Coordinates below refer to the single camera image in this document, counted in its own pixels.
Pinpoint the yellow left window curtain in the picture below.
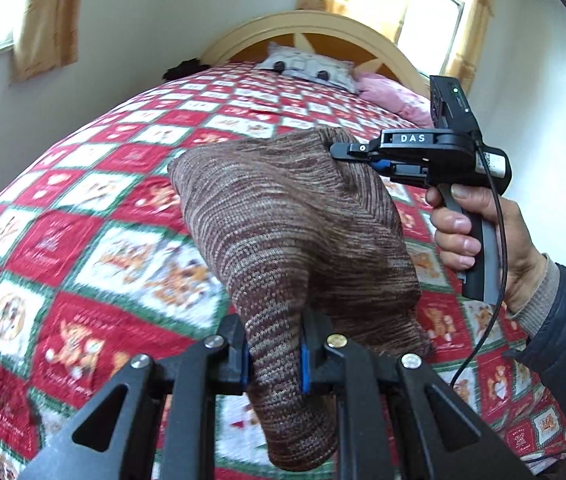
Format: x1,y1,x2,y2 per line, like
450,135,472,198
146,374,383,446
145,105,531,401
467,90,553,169
13,0,81,82

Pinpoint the brown knit sweater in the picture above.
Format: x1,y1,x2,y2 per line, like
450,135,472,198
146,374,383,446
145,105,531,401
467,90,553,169
168,126,430,471

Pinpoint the pink pillow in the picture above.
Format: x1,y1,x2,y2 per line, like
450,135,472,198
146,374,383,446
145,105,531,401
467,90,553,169
356,73,434,128

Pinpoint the black cloth beside bed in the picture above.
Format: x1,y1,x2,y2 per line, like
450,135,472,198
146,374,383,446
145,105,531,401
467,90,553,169
162,58,210,81

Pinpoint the centre window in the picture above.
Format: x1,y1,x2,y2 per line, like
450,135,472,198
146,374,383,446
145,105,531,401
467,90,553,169
397,0,465,76

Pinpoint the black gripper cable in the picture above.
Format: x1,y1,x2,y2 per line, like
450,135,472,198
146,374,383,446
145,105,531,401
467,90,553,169
448,138,511,388

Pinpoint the cream wooden headboard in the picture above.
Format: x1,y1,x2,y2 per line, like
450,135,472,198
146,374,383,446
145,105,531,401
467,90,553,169
199,10,429,96

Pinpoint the red patchwork bedspread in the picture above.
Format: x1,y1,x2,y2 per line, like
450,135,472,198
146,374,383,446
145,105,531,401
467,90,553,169
0,63,566,479

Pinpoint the yellow right curtain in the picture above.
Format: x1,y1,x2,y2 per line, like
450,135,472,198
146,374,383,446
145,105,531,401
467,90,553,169
446,0,493,94

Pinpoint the grey patterned pillow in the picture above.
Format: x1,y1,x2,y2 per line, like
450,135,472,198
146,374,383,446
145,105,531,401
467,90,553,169
256,42,358,94

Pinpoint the person's right hand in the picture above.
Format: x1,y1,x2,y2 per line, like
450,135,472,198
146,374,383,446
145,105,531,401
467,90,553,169
426,184,546,314

